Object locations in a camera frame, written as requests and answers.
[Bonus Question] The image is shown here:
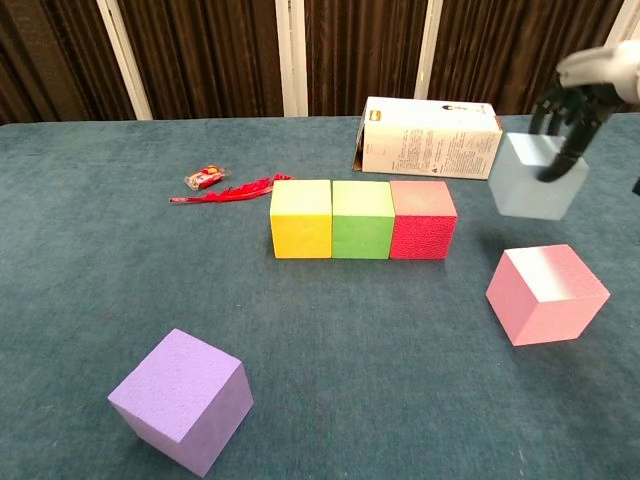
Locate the pink foam cube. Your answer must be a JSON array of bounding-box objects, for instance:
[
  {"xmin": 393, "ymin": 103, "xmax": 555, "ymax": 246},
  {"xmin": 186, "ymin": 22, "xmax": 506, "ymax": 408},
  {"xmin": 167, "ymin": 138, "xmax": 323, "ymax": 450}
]
[{"xmin": 485, "ymin": 243, "xmax": 612, "ymax": 347}]

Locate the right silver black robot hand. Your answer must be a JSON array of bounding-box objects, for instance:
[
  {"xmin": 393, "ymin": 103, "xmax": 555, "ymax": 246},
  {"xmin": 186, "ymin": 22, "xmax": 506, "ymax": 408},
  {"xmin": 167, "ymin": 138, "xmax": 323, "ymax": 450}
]
[{"xmin": 529, "ymin": 42, "xmax": 640, "ymax": 184}]

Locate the light blue foam cube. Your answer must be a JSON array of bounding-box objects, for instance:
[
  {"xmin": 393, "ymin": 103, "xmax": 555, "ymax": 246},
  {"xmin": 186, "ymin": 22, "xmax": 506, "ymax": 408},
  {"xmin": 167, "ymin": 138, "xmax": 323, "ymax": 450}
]
[{"xmin": 487, "ymin": 131, "xmax": 591, "ymax": 222}]

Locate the white frame post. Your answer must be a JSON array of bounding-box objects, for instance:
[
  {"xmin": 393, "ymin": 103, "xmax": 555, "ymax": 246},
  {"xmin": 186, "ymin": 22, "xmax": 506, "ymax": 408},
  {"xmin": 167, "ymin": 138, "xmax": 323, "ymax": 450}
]
[
  {"xmin": 96, "ymin": 0, "xmax": 154, "ymax": 121},
  {"xmin": 413, "ymin": 0, "xmax": 445, "ymax": 101},
  {"xmin": 274, "ymin": 0, "xmax": 310, "ymax": 119},
  {"xmin": 599, "ymin": 0, "xmax": 640, "ymax": 49}
]

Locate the red feather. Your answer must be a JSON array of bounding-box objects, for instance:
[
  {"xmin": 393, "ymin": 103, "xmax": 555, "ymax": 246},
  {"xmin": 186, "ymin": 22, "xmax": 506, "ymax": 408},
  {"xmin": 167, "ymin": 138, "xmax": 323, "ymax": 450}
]
[{"xmin": 168, "ymin": 172, "xmax": 297, "ymax": 204}]

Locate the white printed cardboard box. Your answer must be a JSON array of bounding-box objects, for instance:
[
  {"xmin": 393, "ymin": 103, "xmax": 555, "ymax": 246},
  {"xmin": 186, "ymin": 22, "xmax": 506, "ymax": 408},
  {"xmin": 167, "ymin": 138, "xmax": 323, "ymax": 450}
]
[{"xmin": 352, "ymin": 96, "xmax": 504, "ymax": 181}]

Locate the red foam cube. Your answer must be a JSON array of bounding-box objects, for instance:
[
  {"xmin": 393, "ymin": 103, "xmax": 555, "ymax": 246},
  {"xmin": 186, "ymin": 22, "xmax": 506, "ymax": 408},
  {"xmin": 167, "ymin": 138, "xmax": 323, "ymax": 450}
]
[{"xmin": 388, "ymin": 179, "xmax": 459, "ymax": 261}]

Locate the purple foam cube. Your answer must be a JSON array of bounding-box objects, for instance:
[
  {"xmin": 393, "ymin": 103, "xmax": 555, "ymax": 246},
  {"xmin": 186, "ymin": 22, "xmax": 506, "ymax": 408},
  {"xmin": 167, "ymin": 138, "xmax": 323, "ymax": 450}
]
[{"xmin": 107, "ymin": 328, "xmax": 255, "ymax": 479}]

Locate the yellow foam cube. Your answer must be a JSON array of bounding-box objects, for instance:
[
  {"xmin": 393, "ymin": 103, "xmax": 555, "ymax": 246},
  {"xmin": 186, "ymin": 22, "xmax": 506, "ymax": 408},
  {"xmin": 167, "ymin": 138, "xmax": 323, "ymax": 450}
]
[{"xmin": 269, "ymin": 179, "xmax": 334, "ymax": 260}]

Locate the green foam cube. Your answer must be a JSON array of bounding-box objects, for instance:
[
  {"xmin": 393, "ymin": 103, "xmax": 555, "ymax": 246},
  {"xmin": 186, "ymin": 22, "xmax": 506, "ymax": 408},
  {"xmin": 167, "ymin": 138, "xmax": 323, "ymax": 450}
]
[{"xmin": 331, "ymin": 180, "xmax": 396, "ymax": 261}]

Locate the blue felt table cloth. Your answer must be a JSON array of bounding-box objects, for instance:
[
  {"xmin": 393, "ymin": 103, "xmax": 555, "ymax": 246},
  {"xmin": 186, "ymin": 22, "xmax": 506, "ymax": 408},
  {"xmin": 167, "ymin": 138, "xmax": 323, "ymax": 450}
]
[{"xmin": 0, "ymin": 113, "xmax": 640, "ymax": 480}]

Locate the red wrapped candy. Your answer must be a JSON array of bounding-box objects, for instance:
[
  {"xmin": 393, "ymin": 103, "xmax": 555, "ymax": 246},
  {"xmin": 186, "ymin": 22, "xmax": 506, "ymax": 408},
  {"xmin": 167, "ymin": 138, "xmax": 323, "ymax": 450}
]
[{"xmin": 183, "ymin": 163, "xmax": 233, "ymax": 192}]

